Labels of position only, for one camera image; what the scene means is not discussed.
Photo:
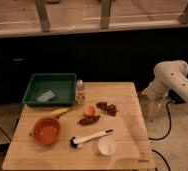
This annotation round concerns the wooden cutting board table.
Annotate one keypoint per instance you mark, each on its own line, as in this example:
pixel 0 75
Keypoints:
pixel 133 150

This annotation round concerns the yellow banana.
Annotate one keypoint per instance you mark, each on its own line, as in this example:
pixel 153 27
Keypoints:
pixel 59 112

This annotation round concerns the dark purple grape bunch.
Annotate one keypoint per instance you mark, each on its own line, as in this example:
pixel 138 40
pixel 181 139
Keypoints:
pixel 108 108

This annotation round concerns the dark red chili pepper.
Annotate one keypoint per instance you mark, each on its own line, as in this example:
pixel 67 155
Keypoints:
pixel 89 120

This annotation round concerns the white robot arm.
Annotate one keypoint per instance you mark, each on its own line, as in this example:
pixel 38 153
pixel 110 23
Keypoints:
pixel 168 75

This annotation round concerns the red orange bowl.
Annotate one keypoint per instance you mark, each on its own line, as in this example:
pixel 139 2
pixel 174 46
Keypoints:
pixel 45 131

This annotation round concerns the grey sponge in tray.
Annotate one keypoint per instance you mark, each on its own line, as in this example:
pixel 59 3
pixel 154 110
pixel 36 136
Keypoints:
pixel 46 96

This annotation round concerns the small clear spice bottle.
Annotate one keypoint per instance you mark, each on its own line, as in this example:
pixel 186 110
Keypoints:
pixel 80 94

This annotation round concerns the green plastic tray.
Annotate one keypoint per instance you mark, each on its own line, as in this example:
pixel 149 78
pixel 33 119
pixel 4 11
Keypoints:
pixel 61 86

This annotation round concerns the orange round fruit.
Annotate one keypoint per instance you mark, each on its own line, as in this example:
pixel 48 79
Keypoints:
pixel 89 111

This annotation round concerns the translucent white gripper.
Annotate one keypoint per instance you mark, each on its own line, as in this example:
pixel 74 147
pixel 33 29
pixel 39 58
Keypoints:
pixel 153 107

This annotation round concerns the white plastic cup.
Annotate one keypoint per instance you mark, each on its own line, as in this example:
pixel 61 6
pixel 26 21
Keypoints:
pixel 107 146

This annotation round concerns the white black dish brush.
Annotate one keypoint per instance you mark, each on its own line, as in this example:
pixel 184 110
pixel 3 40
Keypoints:
pixel 78 142

